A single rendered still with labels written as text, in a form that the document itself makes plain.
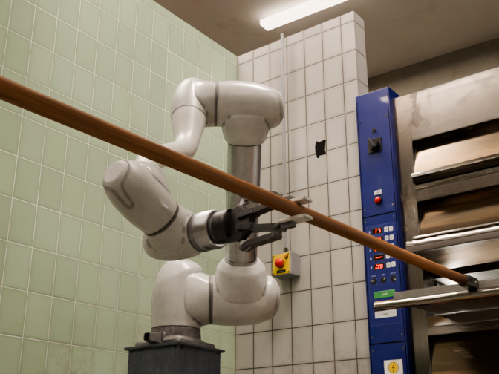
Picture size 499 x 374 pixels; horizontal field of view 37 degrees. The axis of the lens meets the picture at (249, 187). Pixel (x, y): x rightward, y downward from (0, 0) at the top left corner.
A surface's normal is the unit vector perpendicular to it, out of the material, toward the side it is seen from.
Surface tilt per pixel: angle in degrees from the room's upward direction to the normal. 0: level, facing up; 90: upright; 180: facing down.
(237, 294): 121
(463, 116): 90
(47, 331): 90
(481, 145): 70
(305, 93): 90
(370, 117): 90
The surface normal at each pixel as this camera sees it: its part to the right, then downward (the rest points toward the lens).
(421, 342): -0.61, -0.28
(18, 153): 0.80, -0.21
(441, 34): 0.00, 0.94
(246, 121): 0.06, 0.36
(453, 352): -0.57, -0.59
